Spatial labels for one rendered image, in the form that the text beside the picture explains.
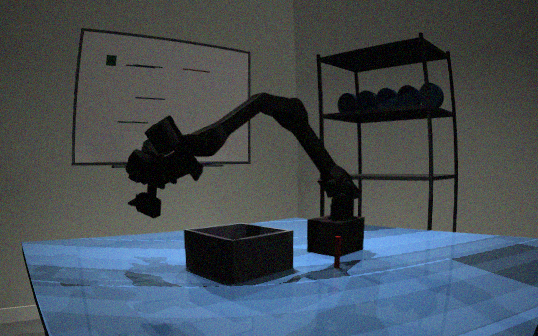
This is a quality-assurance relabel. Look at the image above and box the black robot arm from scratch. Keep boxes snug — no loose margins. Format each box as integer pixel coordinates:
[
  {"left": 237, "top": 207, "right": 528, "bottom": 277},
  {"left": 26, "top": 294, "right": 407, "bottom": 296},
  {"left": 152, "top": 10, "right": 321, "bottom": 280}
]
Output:
[{"left": 126, "top": 92, "right": 359, "bottom": 221}]

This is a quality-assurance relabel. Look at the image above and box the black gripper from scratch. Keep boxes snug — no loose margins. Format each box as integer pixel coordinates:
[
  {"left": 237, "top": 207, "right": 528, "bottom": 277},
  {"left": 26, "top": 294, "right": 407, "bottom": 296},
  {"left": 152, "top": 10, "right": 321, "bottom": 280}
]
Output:
[{"left": 128, "top": 139, "right": 177, "bottom": 218}]

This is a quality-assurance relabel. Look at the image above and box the red peg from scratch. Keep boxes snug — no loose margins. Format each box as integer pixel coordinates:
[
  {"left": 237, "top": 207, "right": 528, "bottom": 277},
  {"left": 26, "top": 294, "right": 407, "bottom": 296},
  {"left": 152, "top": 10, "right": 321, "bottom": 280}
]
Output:
[{"left": 334, "top": 236, "right": 341, "bottom": 268}]

